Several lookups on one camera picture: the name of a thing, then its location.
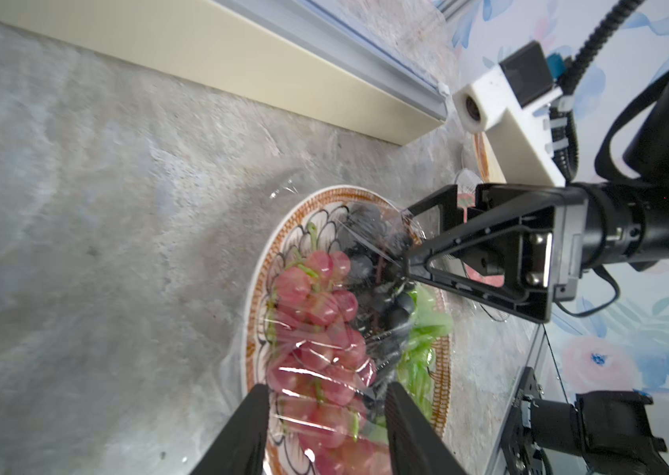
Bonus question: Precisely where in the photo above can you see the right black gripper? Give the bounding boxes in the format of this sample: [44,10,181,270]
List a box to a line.
[402,183,588,324]

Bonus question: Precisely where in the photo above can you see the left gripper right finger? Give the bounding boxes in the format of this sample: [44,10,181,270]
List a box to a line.
[384,382,467,475]

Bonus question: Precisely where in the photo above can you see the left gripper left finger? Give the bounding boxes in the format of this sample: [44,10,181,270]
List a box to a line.
[191,384,270,475]

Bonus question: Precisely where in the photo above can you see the round plate with grapes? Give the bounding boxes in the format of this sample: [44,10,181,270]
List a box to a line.
[240,185,453,475]

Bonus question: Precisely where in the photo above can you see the cream plastic wrap dispenser box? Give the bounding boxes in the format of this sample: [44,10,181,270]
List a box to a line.
[0,1,449,146]

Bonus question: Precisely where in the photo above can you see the glass bowl with striped rim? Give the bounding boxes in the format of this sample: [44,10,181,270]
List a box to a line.
[455,168,510,323]

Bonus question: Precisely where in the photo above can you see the dark blue yellow-rimmed plate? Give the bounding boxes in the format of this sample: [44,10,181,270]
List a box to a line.
[473,133,491,182]

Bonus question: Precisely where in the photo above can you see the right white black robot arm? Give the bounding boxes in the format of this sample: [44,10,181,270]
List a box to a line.
[403,71,669,324]

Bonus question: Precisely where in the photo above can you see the red strawberries pile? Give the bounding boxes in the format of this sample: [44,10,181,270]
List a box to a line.
[463,264,505,288]

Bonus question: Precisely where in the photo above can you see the mixed colour grapes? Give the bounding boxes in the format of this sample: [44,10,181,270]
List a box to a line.
[262,201,454,475]

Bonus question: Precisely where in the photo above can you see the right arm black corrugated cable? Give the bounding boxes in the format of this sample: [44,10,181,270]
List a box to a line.
[547,0,647,182]

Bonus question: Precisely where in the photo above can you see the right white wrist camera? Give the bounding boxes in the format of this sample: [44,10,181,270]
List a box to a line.
[453,41,565,187]

